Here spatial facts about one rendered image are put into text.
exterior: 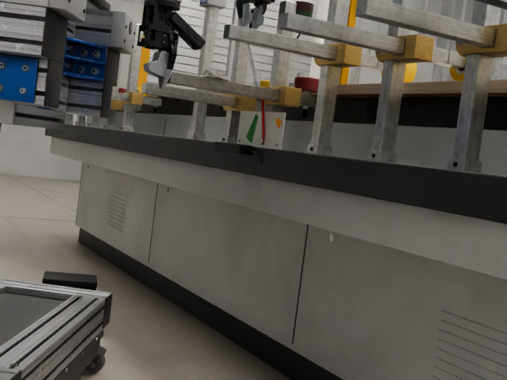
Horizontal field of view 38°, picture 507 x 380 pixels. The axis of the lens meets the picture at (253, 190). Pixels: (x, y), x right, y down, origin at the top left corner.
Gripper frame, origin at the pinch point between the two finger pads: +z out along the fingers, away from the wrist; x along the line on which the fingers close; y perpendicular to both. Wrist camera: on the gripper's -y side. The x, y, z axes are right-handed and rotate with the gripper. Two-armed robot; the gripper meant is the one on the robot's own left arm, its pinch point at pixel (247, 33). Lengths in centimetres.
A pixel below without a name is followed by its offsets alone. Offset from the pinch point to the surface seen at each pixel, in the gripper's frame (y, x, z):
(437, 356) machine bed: 62, 28, 74
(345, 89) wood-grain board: 19.4, 21.9, 12.8
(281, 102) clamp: 14.7, 5.3, 18.9
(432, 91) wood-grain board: 54, 22, 14
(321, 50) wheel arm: 37.6, 1.0, 6.9
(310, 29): 63, -18, 8
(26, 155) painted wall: -755, 97, 73
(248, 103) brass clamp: -9.0, 7.8, 18.8
